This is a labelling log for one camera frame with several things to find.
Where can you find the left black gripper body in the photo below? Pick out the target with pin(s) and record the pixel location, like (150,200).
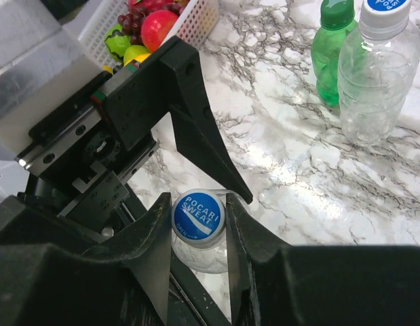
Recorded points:
(83,155)

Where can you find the green plastic bottle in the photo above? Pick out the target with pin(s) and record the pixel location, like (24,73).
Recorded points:
(337,20)

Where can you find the green watermelon toy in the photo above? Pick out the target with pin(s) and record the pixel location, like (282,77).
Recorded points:
(117,42)

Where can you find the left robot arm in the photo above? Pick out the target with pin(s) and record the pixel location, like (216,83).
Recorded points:
(41,67)

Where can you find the blue white bottle cap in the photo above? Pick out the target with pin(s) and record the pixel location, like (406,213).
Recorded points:
(198,218)

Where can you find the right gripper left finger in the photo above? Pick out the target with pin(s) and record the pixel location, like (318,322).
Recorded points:
(142,252)

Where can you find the green pear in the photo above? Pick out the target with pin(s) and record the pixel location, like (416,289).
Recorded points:
(135,52)

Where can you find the basket grapes upper bunch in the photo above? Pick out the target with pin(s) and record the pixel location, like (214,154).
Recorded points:
(132,21)

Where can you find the red apple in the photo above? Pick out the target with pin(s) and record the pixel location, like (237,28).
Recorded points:
(156,27)

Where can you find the clear bottle blue cap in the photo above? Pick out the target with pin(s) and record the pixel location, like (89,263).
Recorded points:
(377,64)

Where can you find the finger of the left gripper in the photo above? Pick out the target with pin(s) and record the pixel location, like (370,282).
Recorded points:
(170,82)

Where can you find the white plastic basket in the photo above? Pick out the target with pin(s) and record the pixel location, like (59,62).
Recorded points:
(93,22)

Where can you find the red dragon fruit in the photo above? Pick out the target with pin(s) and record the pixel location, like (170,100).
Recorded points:
(153,5)

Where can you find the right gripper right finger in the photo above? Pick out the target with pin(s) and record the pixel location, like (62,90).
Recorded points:
(258,285)

